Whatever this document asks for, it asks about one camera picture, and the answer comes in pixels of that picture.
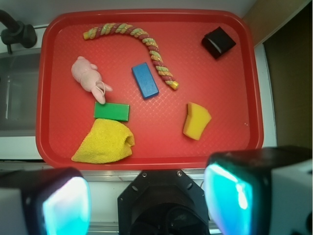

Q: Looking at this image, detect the twisted multicolour rope toy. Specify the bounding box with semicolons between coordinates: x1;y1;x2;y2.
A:
83;23;179;91

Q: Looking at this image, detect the pink plush bunny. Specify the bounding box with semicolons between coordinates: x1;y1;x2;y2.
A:
71;56;112;105

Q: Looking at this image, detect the black faucet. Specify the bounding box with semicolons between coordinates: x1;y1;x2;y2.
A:
0;10;37;55

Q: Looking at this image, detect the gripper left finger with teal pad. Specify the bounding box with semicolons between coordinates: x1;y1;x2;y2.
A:
0;167;91;235

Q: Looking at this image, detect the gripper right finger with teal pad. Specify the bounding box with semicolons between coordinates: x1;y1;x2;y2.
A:
204;146;313;235

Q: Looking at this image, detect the metal sink basin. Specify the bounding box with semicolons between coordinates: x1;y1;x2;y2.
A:
0;48;41;137

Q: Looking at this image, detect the green rectangular sponge block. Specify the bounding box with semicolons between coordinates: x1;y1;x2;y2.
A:
93;102;130;121

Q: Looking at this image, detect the yellow knitted cloth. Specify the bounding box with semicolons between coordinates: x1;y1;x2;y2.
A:
71;118;135;164

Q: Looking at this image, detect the red plastic tray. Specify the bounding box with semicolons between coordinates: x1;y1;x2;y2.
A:
36;9;264;170

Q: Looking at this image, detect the blue rectangular block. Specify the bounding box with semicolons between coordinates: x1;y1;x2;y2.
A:
132;63;159;99

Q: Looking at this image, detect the yellow curved sponge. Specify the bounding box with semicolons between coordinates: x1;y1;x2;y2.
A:
183;102;212;141

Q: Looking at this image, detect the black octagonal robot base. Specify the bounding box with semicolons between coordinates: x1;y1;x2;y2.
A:
117;169;210;235

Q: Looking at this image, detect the black folded wallet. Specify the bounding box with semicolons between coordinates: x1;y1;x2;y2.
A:
201;27;236;60

